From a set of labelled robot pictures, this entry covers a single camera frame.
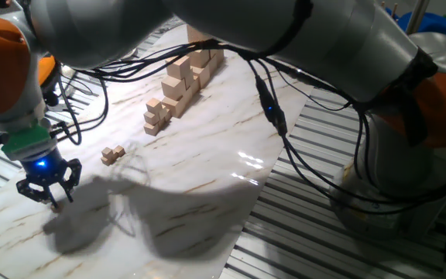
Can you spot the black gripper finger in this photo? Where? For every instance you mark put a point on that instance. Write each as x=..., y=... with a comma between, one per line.
x=75, y=172
x=31, y=193

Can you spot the white marble pattern board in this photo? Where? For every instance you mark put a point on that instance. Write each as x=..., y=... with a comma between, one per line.
x=207, y=155

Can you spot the large wooden cube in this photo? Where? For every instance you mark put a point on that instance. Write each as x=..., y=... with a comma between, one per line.
x=220, y=56
x=201, y=76
x=213, y=65
x=196, y=35
x=213, y=53
x=199, y=59

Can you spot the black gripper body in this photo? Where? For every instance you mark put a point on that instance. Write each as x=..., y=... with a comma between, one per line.
x=47, y=168

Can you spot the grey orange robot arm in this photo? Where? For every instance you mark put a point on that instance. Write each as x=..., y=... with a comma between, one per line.
x=362, y=46

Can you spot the medium wooden cube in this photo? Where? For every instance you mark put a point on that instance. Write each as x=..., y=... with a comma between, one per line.
x=178, y=69
x=172, y=107
x=172, y=88
x=196, y=87

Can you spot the green gripper mounting adapter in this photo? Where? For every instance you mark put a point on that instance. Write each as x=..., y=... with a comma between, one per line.
x=25, y=139

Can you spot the small wooden cube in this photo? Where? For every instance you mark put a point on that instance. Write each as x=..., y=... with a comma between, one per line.
x=151, y=129
x=165, y=113
x=150, y=118
x=154, y=105

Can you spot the aluminium frame post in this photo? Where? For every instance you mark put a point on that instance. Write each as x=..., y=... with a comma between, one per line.
x=416, y=15

